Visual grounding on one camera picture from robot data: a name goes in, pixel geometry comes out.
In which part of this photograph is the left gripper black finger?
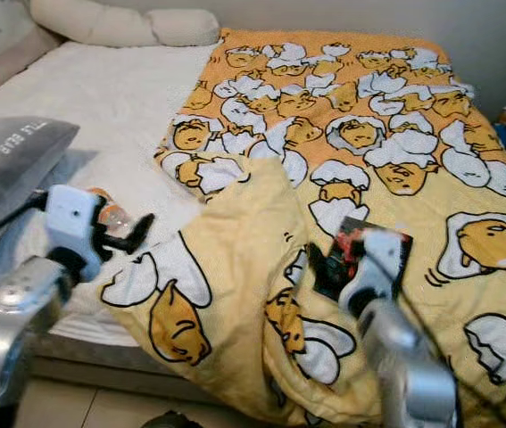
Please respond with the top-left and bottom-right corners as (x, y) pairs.
(129, 212), (157, 253)

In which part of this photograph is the dark red cover book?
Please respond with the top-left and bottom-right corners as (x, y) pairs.
(308, 217), (415, 301)

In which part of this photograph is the yellow cartoon egg blanket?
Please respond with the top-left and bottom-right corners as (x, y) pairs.
(101, 27), (506, 428)

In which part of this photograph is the clear bottle with orange top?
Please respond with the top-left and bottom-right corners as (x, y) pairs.
(88, 187), (139, 240)

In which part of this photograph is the grey bed base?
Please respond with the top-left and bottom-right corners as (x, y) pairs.
(34, 332), (253, 413)

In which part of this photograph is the white quilted mattress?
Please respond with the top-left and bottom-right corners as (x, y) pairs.
(0, 40), (223, 350)

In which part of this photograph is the grey bear pillow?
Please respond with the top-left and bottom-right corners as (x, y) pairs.
(0, 116), (80, 261)

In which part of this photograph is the black robot leg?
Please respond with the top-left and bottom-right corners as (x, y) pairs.
(141, 410), (204, 428)

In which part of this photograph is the cream long bolster pillow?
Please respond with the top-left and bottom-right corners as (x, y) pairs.
(29, 0), (220, 48)

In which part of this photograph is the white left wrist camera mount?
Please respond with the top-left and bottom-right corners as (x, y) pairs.
(45, 185), (104, 268)

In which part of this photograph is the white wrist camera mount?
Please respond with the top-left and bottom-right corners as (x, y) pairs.
(45, 185), (104, 268)
(340, 229), (406, 313)

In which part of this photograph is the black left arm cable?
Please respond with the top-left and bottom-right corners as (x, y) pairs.
(0, 192), (49, 257)

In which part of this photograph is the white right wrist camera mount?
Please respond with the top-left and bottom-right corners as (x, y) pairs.
(340, 229), (406, 313)

